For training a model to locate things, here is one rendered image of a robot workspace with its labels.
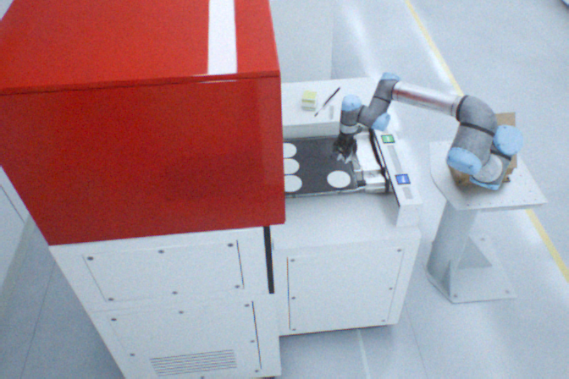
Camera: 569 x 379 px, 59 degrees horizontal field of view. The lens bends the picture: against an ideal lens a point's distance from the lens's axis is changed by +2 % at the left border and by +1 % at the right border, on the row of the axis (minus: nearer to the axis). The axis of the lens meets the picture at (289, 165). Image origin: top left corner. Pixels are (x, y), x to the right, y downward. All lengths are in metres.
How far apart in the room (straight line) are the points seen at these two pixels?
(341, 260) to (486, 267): 1.21
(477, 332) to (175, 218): 1.88
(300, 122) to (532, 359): 1.67
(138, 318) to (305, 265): 0.70
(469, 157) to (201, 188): 0.87
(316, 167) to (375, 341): 1.03
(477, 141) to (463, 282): 1.47
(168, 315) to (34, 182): 0.80
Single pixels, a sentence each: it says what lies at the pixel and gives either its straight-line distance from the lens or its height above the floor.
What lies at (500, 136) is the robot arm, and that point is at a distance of 2.14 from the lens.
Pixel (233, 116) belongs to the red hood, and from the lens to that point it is 1.29.
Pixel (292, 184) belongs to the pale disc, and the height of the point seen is 0.90.
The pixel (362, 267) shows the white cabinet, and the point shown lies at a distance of 2.25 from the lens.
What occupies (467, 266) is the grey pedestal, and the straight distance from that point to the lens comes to 3.12.
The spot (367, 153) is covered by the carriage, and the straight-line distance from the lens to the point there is 2.37.
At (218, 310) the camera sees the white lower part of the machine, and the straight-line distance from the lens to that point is 2.03.
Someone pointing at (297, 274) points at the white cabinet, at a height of 0.63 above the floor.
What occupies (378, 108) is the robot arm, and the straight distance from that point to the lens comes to 1.93.
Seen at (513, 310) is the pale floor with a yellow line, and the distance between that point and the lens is 3.08.
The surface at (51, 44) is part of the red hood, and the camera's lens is 1.46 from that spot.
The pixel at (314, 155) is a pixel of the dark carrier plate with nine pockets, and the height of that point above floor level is 0.90.
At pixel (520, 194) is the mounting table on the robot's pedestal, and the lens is 2.46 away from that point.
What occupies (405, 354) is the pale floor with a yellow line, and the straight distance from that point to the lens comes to 2.80.
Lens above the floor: 2.49
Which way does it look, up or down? 44 degrees down
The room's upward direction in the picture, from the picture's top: 1 degrees counter-clockwise
